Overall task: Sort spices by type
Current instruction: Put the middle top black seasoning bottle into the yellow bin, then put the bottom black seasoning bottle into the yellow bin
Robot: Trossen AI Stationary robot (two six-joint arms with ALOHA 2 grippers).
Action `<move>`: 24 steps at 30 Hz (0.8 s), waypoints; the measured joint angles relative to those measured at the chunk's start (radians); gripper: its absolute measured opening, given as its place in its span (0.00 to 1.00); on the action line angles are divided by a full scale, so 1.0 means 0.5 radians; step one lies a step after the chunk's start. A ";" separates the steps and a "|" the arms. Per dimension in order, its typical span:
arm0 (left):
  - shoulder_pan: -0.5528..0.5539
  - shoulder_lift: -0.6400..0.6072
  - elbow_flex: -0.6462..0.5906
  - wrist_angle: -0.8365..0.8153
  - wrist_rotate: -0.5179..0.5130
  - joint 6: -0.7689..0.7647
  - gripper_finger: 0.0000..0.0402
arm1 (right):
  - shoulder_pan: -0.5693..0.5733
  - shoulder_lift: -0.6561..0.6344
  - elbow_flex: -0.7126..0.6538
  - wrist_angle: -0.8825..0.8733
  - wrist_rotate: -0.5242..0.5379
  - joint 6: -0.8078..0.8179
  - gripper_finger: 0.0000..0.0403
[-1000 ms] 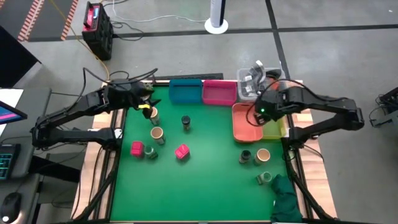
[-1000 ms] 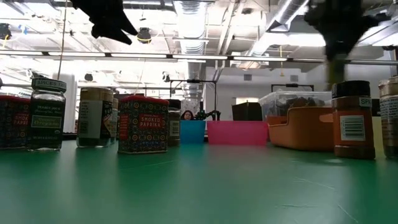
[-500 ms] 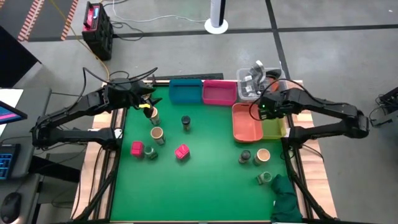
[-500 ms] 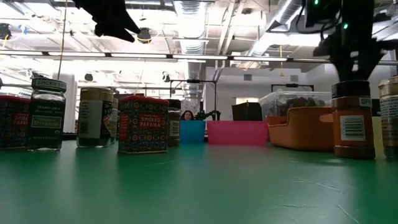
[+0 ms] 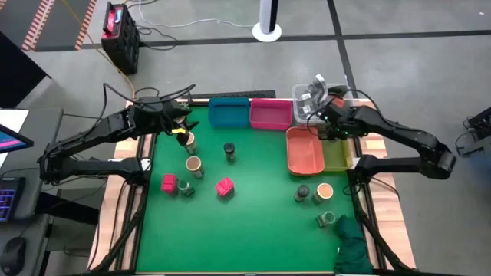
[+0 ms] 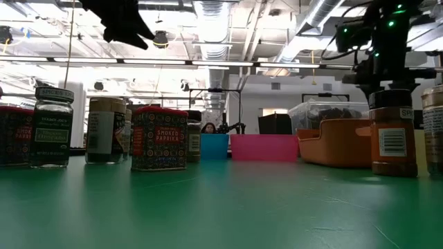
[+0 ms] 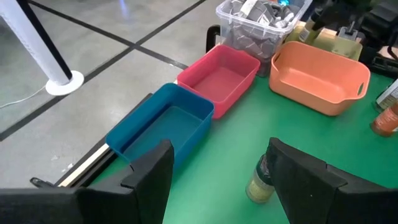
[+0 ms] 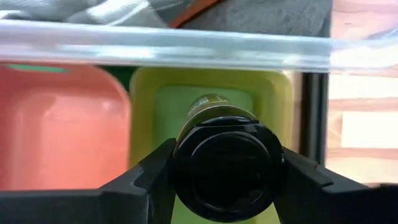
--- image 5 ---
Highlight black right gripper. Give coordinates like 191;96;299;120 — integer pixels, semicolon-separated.
317;100;360;141

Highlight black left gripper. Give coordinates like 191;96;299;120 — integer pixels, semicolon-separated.
151;98;200;147

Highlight tan lid spice jar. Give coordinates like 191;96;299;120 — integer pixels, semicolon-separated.
185;156;206;179
312;182;334;205
183;131;199;156

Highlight black lid spice jar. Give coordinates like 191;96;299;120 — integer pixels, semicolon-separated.
223;142;237;163

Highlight pink cube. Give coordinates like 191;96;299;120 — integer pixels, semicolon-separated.
160;173;180;196
214;176;236;199

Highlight grey lid spice jar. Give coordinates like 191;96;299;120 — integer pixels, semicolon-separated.
293;184;311;203

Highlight yellow-green plastic bin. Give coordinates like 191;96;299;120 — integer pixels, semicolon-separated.
321;137;354;173

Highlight white grey packets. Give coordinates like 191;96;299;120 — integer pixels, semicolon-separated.
297;74;329;116

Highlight clear plastic storage box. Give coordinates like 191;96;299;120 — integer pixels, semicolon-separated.
291;83;356;127

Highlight orange plastic bin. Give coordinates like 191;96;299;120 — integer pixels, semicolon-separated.
285;126;326;176

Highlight blue plastic bin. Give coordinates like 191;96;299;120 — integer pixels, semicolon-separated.
208;97;251;129

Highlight black textured strip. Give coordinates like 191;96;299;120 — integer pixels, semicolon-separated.
187;90;277;101

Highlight pink plastic bin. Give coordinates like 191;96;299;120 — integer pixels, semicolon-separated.
249;98;294;131

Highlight black red power station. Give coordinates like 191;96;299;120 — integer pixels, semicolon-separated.
101;1;141;75

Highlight white round-base pole stand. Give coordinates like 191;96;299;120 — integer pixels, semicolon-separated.
252;0;283;43

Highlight green table mat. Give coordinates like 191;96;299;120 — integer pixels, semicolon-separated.
136;105;358;274

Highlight dark green cloth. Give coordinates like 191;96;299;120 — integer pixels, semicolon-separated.
333;214;375;275

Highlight grey desk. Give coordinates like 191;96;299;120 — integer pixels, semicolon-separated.
0;107;64;276

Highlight white paper sheet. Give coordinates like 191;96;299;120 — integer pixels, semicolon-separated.
0;109;30;133

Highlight computer monitor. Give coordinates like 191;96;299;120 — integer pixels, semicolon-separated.
0;123;35;154

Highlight black panel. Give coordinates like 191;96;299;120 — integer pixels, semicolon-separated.
0;30;51;109

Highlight backlit black keyboard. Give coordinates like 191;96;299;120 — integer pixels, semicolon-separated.
0;176;26;223

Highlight black computer mouse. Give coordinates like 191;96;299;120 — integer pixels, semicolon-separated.
0;236;28;276

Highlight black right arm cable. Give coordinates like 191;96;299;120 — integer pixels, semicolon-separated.
306;88;381;127

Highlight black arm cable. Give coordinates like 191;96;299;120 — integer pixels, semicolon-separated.
306;88;381;127
102;82;196;107

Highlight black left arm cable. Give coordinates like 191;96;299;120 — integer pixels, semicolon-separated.
102;82;196;107

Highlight white floor cable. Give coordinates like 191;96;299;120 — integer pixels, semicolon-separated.
136;0;256;30

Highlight yellow floor cable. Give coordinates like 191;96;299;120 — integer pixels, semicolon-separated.
61;0;137;99

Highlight black device with cables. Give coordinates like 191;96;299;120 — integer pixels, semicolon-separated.
455;107;491;158

